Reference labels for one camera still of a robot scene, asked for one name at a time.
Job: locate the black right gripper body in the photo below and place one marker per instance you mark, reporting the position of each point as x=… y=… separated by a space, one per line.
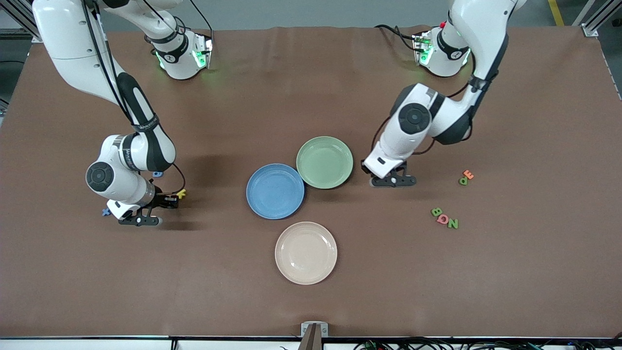
x=159 y=199

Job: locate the dark camera pole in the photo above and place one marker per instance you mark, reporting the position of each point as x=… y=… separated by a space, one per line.
x=313 y=341

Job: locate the blue plate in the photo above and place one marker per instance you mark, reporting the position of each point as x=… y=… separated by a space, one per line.
x=275 y=191

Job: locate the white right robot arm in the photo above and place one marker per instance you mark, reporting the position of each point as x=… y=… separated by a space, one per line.
x=141 y=150

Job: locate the green plate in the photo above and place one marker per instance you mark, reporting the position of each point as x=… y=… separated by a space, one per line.
x=324 y=162

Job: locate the beige plate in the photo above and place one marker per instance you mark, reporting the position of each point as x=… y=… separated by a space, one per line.
x=305 y=253

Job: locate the brown table cover mat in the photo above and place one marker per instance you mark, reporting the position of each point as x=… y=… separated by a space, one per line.
x=146 y=272

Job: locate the yellow letter k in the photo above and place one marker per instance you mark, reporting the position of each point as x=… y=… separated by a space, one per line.
x=181 y=194

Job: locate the pink letter Q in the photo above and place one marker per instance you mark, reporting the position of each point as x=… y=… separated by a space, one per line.
x=439 y=219

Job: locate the green letter B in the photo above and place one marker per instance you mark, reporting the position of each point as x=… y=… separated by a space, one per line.
x=437 y=212

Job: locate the aluminium frame profile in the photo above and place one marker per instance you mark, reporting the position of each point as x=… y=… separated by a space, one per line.
x=24 y=22
x=590 y=26

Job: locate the green letter N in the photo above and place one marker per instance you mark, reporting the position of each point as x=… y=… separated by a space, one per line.
x=452 y=223

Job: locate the grey metal mounting bracket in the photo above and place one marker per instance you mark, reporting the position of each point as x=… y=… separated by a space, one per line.
x=304 y=329

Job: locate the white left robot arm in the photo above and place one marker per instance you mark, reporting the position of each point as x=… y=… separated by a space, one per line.
x=413 y=121

